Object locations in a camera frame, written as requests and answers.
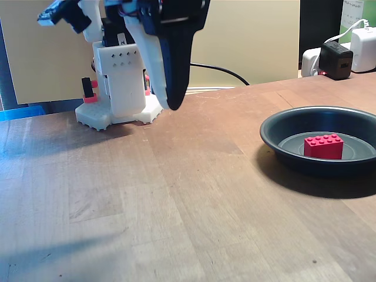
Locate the red lego block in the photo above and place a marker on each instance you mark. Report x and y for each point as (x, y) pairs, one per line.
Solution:
(323, 148)

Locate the dark round metal bin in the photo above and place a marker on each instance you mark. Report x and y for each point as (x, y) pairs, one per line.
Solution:
(279, 138)

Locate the red and black table clamp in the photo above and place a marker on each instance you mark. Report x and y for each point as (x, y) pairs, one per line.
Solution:
(88, 91)

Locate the white power strip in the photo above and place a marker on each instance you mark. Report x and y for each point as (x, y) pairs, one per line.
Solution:
(308, 63)

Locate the black panel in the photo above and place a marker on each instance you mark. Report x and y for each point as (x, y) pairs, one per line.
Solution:
(320, 23)

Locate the black power adapter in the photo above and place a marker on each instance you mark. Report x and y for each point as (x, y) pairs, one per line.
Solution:
(336, 60)

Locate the green and white carton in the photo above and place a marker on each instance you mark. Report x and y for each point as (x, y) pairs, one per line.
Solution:
(355, 11)

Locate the white power adapter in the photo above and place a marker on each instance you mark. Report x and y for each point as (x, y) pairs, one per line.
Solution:
(364, 50)

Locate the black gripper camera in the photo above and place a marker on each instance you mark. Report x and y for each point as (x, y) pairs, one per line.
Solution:
(73, 17)

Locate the dark vertical post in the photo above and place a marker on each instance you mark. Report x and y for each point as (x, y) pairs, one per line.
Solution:
(6, 73)

